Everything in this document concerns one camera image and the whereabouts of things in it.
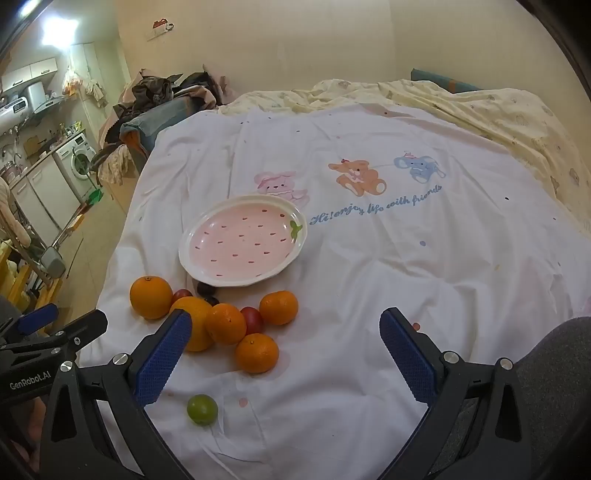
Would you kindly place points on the white wall cabinets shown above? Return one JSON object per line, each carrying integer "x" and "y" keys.
{"x": 27, "y": 74}

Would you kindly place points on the small tangerine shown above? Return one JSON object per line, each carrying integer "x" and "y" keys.
{"x": 278, "y": 308}
{"x": 225, "y": 324}
{"x": 256, "y": 353}

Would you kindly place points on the large orange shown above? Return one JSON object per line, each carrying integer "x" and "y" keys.
{"x": 201, "y": 325}
{"x": 151, "y": 297}

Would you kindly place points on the floral cloth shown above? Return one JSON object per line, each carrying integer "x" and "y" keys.
{"x": 113, "y": 164}

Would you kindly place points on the person's grey trouser leg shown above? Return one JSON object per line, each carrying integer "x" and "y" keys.
{"x": 558, "y": 369}

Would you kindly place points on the white water heater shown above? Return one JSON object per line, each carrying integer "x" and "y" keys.
{"x": 14, "y": 113}

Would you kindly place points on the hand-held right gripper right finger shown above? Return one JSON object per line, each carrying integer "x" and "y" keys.
{"x": 408, "y": 360}

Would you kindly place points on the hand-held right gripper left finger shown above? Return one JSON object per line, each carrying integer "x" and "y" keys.
{"x": 164, "y": 357}

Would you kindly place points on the green plastic scoop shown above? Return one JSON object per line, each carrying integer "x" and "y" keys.
{"x": 95, "y": 196}

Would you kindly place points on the white washing machine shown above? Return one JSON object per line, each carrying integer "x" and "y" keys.
{"x": 78, "y": 159}

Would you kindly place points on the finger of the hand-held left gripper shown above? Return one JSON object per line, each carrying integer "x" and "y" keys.
{"x": 81, "y": 325}
{"x": 34, "y": 318}

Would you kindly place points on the white animal-print bedsheet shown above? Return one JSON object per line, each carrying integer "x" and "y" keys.
{"x": 369, "y": 277}

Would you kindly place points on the yellow wooden frame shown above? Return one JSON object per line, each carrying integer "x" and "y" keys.
{"x": 23, "y": 281}

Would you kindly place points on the pale yellow quilt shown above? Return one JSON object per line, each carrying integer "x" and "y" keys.
{"x": 508, "y": 120}

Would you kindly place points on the grey-blue cushion with orange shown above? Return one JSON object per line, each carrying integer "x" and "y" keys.
{"x": 147, "y": 122}

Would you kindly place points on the pink strawberry-print plate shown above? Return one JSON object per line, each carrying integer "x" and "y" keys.
{"x": 240, "y": 240}

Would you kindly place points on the blue pillow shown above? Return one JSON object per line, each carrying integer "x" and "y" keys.
{"x": 443, "y": 79}

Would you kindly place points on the pile of dark clothes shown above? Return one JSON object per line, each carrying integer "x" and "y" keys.
{"x": 157, "y": 90}

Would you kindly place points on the white kitchen base cabinet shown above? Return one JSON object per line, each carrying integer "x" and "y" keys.
{"x": 44, "y": 194}

